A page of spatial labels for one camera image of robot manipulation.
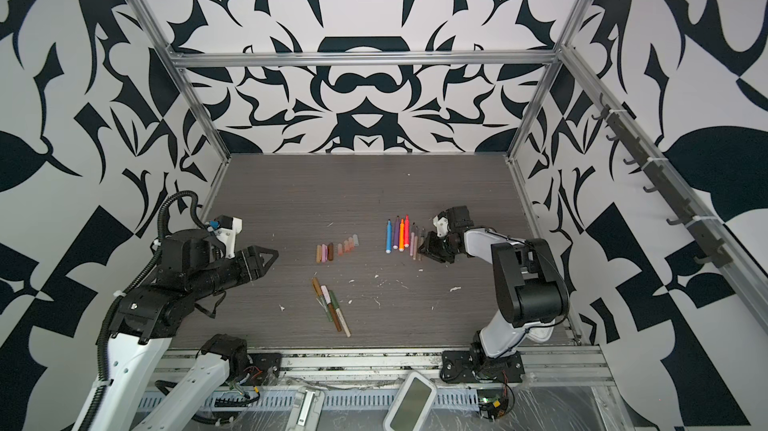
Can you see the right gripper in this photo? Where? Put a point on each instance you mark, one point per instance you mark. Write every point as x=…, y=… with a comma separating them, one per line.
x=431, y=249

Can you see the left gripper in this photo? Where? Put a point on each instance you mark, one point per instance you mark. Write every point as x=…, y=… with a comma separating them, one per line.
x=248, y=258

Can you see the tan cap beige pen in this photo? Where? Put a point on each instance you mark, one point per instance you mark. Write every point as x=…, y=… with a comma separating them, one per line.
x=421, y=237

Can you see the orange marker pen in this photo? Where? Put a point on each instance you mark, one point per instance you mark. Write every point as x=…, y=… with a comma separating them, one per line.
x=401, y=235

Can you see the purple marker pen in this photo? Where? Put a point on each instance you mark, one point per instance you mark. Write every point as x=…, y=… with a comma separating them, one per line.
x=396, y=233

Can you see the blue marker pen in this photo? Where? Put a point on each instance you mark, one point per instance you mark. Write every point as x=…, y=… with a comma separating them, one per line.
x=389, y=237

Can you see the pink-red marker pen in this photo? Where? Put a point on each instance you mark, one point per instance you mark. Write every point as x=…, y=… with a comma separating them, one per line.
x=407, y=230

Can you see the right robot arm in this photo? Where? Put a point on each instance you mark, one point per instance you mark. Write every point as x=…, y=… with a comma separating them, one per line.
x=530, y=292

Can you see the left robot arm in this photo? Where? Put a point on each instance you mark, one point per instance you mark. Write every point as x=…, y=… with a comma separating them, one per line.
x=125, y=366

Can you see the white plastic clip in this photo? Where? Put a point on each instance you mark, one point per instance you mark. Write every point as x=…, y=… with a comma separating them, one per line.
x=306, y=410

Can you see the small circuit board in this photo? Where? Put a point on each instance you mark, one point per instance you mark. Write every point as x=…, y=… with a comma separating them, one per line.
x=495, y=404

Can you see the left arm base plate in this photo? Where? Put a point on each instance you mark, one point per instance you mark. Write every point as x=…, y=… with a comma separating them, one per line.
x=263, y=368

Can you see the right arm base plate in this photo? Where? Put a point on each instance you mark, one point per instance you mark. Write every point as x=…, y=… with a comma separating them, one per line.
x=465, y=367

